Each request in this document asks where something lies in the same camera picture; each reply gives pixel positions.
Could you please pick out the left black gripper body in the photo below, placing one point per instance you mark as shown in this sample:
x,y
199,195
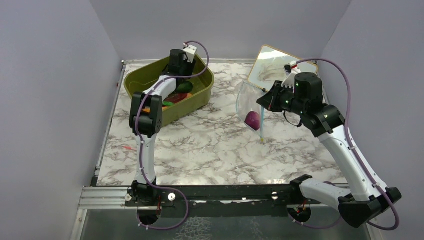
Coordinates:
x,y
186,68

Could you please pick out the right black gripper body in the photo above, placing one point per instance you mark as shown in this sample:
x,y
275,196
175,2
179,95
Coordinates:
x,y
286,100

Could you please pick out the clear zip top bag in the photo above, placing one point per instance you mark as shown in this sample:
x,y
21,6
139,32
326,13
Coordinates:
x,y
247,95

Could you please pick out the purple red onion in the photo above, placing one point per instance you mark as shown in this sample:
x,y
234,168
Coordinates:
x,y
253,120

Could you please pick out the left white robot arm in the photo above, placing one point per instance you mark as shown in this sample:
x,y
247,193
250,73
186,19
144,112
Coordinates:
x,y
146,117

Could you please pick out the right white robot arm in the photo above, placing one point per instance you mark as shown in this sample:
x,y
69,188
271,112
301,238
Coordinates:
x,y
367,195

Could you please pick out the dark green avocado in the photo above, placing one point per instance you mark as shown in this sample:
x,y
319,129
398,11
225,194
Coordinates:
x,y
184,88

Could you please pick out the olive green plastic bin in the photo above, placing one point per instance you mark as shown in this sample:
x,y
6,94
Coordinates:
x,y
143,78

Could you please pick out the red meat slice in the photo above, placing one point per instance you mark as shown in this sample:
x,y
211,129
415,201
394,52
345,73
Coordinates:
x,y
177,97

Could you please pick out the wood framed whiteboard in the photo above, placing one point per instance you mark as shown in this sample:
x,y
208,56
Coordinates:
x,y
269,67

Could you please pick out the green chili pepper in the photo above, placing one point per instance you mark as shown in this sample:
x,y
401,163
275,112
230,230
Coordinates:
x,y
167,103

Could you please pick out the orange squash slice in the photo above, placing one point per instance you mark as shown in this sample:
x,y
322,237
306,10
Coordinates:
x,y
164,108

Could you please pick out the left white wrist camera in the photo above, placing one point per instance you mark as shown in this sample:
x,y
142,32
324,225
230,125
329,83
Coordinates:
x,y
190,52

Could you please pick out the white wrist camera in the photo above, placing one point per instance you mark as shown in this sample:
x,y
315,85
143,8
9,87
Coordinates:
x,y
190,52
291,70

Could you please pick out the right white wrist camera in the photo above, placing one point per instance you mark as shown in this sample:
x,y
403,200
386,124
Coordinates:
x,y
291,70

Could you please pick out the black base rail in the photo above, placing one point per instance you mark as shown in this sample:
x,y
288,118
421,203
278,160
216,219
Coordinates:
x,y
208,201

